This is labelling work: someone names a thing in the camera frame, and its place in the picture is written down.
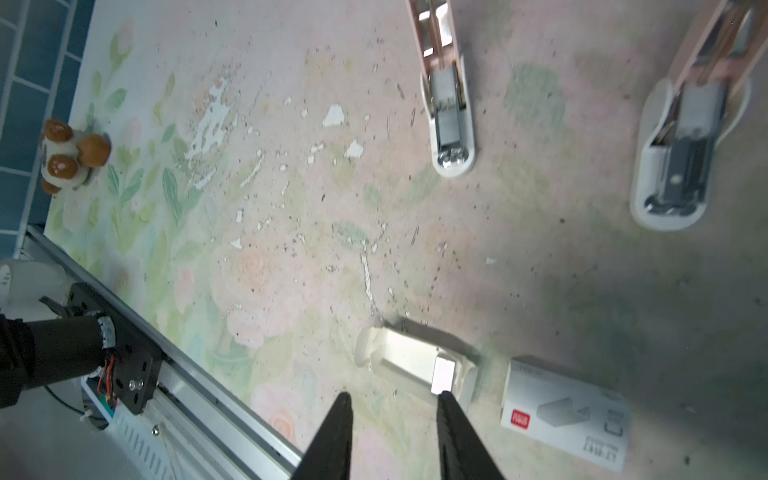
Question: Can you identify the brown white mushroom toy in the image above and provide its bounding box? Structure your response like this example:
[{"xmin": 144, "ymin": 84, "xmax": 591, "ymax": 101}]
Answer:
[{"xmin": 39, "ymin": 119, "xmax": 112, "ymax": 196}]

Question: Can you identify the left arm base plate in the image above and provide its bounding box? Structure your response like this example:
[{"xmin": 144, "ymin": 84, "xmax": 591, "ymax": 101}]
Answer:
[{"xmin": 32, "ymin": 283, "xmax": 163, "ymax": 415}]

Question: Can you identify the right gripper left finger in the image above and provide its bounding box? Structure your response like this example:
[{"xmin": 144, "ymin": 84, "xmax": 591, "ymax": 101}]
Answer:
[{"xmin": 291, "ymin": 392, "xmax": 354, "ymax": 480}]

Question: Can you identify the white staple box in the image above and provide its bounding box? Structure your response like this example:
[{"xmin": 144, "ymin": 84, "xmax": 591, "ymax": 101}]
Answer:
[{"xmin": 500, "ymin": 359, "xmax": 632, "ymax": 473}]

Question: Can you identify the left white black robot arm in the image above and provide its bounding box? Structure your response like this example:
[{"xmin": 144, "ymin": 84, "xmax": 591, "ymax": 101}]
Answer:
[{"xmin": 1, "ymin": 315, "xmax": 117, "ymax": 408}]

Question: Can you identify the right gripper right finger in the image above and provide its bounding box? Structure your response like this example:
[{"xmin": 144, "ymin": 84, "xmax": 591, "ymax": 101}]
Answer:
[{"xmin": 436, "ymin": 391, "xmax": 504, "ymax": 480}]

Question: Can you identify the aluminium front rail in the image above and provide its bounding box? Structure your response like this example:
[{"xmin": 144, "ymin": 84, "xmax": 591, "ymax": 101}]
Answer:
[{"xmin": 26, "ymin": 225, "xmax": 302, "ymax": 479}]

